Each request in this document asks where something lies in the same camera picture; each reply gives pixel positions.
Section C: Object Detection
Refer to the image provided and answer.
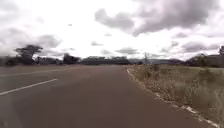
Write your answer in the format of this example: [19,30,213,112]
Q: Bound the grey asphalt road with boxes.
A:
[0,64,214,128]

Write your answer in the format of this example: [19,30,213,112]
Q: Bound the distant hills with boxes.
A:
[129,58,186,66]

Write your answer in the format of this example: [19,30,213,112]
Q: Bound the row of dark trees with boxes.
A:
[0,44,131,67]

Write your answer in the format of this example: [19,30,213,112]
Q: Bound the dry grass verge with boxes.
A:
[127,63,224,128]

